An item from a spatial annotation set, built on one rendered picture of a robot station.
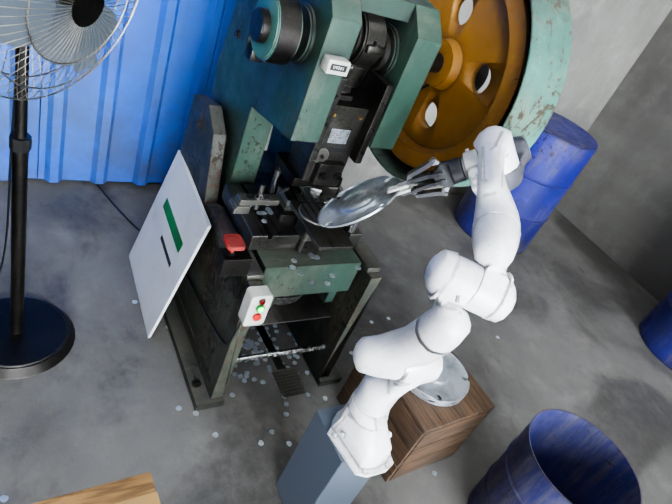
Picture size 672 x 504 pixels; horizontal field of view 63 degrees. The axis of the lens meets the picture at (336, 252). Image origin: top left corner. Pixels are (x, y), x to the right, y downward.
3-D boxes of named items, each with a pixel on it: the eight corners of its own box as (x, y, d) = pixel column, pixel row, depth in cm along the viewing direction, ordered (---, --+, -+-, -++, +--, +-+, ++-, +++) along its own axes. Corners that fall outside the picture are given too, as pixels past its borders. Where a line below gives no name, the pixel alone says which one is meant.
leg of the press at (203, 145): (224, 405, 210) (294, 222, 159) (194, 411, 204) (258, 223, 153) (166, 248, 267) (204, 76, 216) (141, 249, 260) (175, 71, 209)
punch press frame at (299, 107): (323, 350, 229) (482, 39, 153) (226, 365, 205) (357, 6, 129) (258, 229, 277) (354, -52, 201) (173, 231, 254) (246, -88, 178)
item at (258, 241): (357, 246, 208) (363, 234, 205) (248, 250, 183) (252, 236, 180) (324, 198, 227) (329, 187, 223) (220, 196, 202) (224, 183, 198)
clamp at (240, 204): (277, 214, 195) (285, 190, 189) (233, 213, 186) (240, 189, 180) (271, 203, 199) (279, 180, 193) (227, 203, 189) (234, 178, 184)
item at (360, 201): (367, 175, 191) (366, 173, 191) (419, 180, 167) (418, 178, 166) (303, 221, 182) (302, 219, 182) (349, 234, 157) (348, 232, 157)
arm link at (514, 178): (480, 172, 145) (491, 203, 150) (532, 156, 140) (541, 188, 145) (476, 141, 159) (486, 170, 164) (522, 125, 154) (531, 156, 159)
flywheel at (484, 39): (418, 189, 224) (580, 147, 164) (379, 187, 213) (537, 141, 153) (404, 17, 227) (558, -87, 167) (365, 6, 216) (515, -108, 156)
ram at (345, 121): (344, 189, 187) (378, 112, 171) (307, 188, 179) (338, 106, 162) (323, 161, 198) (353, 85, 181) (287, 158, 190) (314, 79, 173)
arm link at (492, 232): (484, 255, 114) (549, 293, 115) (491, 204, 126) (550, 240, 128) (434, 303, 127) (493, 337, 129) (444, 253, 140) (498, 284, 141)
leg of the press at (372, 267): (339, 382, 240) (430, 222, 189) (317, 387, 233) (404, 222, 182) (265, 245, 296) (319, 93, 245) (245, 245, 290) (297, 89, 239)
